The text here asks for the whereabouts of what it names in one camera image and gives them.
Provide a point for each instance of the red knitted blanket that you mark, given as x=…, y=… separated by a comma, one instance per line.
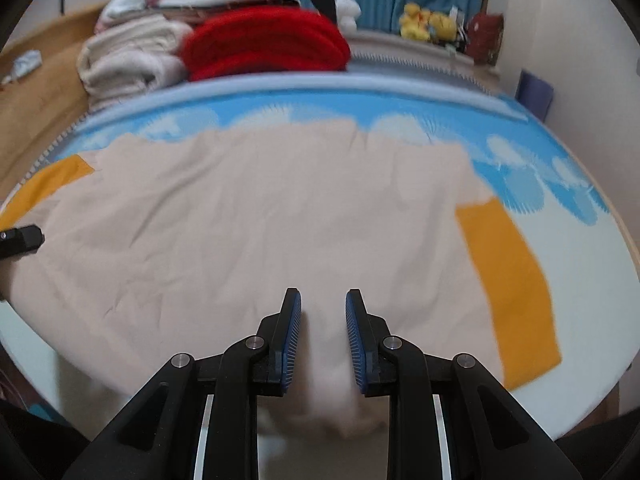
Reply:
x=265, y=40

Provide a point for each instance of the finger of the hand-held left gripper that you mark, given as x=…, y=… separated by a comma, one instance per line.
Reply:
x=22, y=241

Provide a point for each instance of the cream folded towel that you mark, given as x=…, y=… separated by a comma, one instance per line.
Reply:
x=135, y=37

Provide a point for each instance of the yellow plush toys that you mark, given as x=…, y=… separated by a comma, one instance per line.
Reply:
x=425, y=22

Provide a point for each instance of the blue patterned bed sheet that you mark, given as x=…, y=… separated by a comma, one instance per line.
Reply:
x=310, y=102

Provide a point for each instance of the grey mattress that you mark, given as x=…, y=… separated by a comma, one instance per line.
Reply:
x=415, y=55

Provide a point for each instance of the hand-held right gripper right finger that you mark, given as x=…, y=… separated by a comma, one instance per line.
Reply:
x=356, y=342

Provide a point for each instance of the beige and orange hoodie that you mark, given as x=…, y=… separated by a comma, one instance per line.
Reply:
x=250, y=220

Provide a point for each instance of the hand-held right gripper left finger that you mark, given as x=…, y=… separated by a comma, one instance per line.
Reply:
x=292, y=342

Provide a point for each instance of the white plush pillow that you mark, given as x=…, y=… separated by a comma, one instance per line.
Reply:
x=348, y=10

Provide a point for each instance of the dark red bag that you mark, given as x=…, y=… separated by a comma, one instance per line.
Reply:
x=485, y=37

